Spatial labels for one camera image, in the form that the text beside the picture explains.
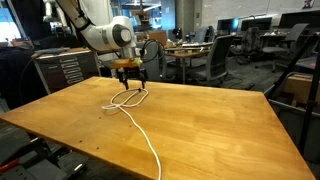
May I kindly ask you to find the black camera cable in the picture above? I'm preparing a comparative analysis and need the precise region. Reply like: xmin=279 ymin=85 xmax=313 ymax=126
xmin=140 ymin=38 xmax=166 ymax=64

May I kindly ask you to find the grey mesh office chair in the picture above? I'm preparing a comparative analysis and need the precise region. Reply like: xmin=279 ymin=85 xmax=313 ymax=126
xmin=186 ymin=34 xmax=236 ymax=88

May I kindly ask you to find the orange-handled black clamp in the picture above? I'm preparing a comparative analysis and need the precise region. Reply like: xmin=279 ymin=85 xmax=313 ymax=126
xmin=0 ymin=138 xmax=69 ymax=174

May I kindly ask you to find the grey labelled drawer cabinet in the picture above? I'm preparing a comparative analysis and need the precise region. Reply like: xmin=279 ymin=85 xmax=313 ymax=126
xmin=33 ymin=49 xmax=101 ymax=95

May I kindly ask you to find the dark office chair with jacket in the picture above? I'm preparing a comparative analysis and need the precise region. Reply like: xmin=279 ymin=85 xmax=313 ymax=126
xmin=240 ymin=26 xmax=264 ymax=64

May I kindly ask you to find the black tripod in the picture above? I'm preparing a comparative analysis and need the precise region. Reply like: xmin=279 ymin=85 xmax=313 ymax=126
xmin=266 ymin=31 xmax=320 ymax=156

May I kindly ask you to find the tan and green wrist camera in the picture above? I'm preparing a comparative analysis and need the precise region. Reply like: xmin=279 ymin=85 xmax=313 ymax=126
xmin=109 ymin=57 xmax=144 ymax=70

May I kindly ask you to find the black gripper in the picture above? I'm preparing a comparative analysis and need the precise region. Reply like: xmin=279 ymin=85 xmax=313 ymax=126
xmin=115 ymin=67 xmax=149 ymax=91

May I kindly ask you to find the grey bin with cardboard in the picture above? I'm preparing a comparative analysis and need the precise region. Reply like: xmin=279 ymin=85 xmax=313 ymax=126
xmin=268 ymin=71 xmax=320 ymax=164

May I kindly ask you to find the cluttered wooden desk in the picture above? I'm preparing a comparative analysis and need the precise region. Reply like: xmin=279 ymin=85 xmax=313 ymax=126
xmin=162 ymin=41 xmax=214 ymax=84

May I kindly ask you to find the grey padded office chair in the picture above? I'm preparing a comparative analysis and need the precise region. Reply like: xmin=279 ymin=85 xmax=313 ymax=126
xmin=136 ymin=39 xmax=168 ymax=83

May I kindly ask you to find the black computer monitor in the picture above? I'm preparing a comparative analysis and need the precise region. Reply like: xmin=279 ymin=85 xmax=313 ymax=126
xmin=216 ymin=18 xmax=240 ymax=33
xmin=278 ymin=9 xmax=320 ymax=29
xmin=240 ymin=16 xmax=273 ymax=32

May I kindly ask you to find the white rope with black end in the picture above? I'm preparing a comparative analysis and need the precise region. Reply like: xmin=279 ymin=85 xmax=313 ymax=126
xmin=101 ymin=87 xmax=163 ymax=180

